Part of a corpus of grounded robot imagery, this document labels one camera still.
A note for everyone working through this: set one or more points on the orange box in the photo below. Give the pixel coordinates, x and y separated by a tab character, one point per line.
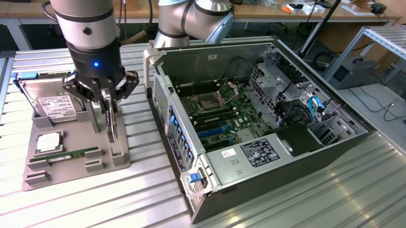
286	9

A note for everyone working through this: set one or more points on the green RAM stick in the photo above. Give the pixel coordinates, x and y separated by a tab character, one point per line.
63	156

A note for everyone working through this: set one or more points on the graphics card with bracket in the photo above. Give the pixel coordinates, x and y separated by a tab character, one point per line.
111	128

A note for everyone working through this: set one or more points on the grey box device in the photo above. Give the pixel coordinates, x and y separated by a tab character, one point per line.
358	73

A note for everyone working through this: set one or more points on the silver hard disk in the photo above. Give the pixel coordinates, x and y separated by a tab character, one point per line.
44	95

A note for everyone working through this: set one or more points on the silver chipset heatsink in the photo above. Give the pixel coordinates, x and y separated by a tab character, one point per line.
244	135

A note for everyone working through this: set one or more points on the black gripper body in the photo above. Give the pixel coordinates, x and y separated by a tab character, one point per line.
95	61

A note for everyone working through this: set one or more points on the wooden desk with white legs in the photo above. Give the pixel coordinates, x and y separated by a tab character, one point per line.
25	12

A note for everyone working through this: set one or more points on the white papers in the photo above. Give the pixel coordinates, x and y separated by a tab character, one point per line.
356	10

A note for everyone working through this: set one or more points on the grey parts rack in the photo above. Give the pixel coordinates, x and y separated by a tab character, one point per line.
76	142

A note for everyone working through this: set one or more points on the open black PC case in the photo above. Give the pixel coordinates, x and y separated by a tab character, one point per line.
254	186

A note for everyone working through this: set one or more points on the long wooden desk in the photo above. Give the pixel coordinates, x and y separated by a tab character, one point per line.
270	13

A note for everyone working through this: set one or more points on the blue expansion slot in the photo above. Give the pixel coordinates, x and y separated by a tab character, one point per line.
211	132

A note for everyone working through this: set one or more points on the blue case latch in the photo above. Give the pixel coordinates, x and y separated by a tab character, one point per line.
193	178

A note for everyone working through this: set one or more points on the brown box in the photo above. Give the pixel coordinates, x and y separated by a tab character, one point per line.
132	4

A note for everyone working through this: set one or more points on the green motherboard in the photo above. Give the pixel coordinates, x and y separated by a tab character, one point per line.
244	118

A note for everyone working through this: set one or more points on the white box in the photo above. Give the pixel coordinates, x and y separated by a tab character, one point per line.
312	9

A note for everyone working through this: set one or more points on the open socket cover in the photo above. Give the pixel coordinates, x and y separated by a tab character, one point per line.
219	97

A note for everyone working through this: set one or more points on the black power adapter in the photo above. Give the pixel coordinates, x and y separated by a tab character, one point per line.
378	7

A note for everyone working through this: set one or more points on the silver CPU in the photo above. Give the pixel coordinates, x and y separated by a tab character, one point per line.
46	142

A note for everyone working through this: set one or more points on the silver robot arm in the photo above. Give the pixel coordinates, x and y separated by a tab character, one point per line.
85	28

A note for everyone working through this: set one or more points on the CPU socket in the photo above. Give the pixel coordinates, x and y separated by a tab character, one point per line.
207	103

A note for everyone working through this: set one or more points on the aluminium profile frame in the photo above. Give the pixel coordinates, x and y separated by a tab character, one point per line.
383	35

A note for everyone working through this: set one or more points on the perforated metal disk bay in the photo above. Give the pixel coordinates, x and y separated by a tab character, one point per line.
266	80

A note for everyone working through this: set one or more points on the slanted metal disk bay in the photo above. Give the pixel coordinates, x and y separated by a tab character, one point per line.
332	133

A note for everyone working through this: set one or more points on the black expansion slot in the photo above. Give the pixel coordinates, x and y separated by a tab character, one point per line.
219	143

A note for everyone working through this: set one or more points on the silver power supply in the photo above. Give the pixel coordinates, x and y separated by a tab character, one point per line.
233	166

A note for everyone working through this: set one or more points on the black plastic shroud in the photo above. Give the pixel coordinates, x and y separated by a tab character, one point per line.
298	140

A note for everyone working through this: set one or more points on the black pole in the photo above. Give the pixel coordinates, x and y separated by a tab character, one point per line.
320	26

